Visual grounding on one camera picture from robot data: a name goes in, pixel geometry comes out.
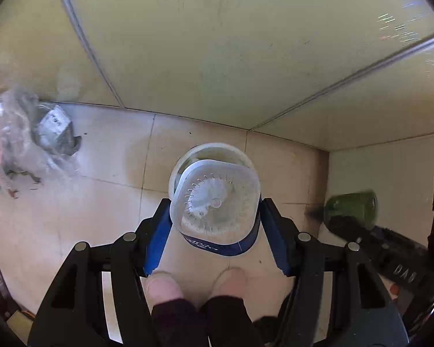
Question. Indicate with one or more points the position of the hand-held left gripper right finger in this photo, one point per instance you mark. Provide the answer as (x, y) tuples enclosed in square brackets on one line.
[(275, 238)]

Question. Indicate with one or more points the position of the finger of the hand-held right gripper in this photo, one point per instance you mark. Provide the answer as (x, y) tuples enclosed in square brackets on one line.
[(350, 229)]

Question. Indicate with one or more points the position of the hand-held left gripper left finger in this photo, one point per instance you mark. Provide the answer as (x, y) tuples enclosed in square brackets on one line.
[(157, 238)]

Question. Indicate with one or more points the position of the green glass bottle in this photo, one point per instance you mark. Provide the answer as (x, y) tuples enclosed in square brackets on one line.
[(352, 204)]

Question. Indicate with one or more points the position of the clear square plastic container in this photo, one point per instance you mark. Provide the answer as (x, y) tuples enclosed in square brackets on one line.
[(217, 202)]

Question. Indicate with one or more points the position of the white round bowl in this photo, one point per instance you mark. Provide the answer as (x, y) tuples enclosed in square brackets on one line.
[(217, 150)]

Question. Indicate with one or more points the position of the person's right shoe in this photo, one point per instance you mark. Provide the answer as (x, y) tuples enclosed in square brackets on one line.
[(229, 282)]

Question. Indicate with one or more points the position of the person's left leg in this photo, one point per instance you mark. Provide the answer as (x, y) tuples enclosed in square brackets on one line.
[(177, 323)]

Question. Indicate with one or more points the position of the person's leg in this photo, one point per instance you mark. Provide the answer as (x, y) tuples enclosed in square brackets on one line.
[(177, 323), (231, 321)]

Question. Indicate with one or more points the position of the person's right leg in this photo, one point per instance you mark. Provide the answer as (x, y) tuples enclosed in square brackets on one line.
[(231, 321)]

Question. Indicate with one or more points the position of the clear plastic bag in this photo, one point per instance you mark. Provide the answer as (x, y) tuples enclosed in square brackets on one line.
[(25, 141)]

